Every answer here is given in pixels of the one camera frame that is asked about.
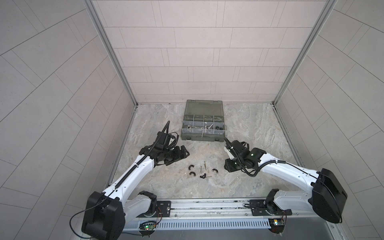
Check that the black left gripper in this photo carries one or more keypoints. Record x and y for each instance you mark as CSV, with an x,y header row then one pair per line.
x,y
177,156

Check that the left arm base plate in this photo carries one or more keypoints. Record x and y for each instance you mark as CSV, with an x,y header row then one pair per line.
x,y
162,207

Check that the small electronics board right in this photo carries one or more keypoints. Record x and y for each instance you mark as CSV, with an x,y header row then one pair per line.
x,y
277,226

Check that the small electronics board left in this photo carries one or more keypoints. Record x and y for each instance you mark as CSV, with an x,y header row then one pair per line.
x,y
148,226

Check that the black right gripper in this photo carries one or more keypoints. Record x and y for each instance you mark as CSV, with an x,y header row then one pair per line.
x,y
227,167

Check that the green plastic organizer box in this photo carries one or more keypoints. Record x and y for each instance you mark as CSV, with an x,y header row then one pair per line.
x,y
200,112

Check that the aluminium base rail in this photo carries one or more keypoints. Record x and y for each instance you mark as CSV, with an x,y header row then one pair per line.
x,y
210,207

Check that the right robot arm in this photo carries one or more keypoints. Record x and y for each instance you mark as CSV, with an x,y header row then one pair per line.
x,y
320,192

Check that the small electronics board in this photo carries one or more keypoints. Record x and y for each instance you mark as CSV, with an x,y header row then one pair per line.
x,y
148,226
277,226

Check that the aluminium corner profile right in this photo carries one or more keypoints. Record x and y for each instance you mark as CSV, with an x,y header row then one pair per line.
x,y
324,15

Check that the white ventilation grille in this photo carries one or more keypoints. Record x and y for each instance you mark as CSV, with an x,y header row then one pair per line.
x,y
204,224

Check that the aluminium corner profile left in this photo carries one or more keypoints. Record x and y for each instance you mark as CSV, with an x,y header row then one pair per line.
x,y
90,7

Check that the aluminium corner profile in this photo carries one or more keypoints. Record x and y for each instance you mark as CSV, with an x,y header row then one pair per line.
x,y
324,15
90,7

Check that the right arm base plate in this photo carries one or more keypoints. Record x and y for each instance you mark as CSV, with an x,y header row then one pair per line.
x,y
264,208

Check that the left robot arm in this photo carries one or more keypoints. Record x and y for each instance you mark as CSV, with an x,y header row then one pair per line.
x,y
107,212

